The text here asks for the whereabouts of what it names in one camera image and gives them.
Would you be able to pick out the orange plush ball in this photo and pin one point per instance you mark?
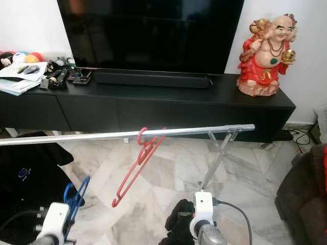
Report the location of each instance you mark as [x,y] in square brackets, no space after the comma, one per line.
[34,56]

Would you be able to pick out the black plush ball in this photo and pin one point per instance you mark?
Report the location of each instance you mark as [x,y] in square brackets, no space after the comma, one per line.
[6,58]

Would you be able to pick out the dark oval pouch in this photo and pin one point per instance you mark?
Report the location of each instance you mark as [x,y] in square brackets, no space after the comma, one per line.
[31,69]

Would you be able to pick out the black remote holder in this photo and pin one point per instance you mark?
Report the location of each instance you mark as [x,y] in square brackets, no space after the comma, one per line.
[55,80]

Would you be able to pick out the dark brown sofa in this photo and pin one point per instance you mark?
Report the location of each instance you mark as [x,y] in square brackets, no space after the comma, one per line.
[301,194]

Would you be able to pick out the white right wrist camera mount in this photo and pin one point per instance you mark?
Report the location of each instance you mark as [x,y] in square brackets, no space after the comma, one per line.
[203,212]

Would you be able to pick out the small black red box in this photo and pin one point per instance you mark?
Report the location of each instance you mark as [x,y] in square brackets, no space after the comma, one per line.
[80,77]

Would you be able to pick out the red laughing buddha statue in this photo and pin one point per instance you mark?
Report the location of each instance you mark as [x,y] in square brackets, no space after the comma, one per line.
[263,66]

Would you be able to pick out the red hanger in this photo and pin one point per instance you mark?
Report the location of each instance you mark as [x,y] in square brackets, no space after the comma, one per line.
[143,153]

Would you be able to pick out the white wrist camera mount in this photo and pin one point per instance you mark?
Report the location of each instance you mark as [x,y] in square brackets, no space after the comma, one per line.
[203,212]
[56,222]

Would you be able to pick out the blue hanger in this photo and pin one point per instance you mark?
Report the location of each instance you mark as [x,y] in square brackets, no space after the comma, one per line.
[79,191]

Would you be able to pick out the black soundbar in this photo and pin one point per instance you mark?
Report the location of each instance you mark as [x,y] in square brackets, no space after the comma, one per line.
[150,79]

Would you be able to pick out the white paper stack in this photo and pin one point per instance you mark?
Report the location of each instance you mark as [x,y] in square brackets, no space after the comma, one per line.
[20,81]

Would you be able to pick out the black flat television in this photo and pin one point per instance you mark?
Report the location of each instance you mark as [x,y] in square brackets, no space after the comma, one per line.
[148,35]

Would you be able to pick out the metal clothes rack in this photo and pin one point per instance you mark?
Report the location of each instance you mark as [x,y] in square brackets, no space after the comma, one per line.
[82,137]

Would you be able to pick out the small green white bottle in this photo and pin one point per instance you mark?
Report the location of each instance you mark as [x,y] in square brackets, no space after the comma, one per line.
[69,62]

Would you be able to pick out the white teal plush ball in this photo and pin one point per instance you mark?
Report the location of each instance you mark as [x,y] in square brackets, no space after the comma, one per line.
[20,56]

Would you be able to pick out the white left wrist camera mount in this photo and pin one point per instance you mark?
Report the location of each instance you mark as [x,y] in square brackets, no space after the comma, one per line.
[56,222]

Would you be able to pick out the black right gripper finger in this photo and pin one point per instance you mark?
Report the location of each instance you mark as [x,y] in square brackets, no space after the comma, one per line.
[183,209]
[178,234]

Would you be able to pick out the red cushion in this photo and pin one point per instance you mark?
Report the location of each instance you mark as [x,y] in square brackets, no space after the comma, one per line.
[325,163]

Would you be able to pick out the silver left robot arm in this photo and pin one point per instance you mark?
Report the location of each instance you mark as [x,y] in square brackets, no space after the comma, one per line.
[46,241]

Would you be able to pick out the black television console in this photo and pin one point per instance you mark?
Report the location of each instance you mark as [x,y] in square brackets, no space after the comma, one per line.
[148,112]

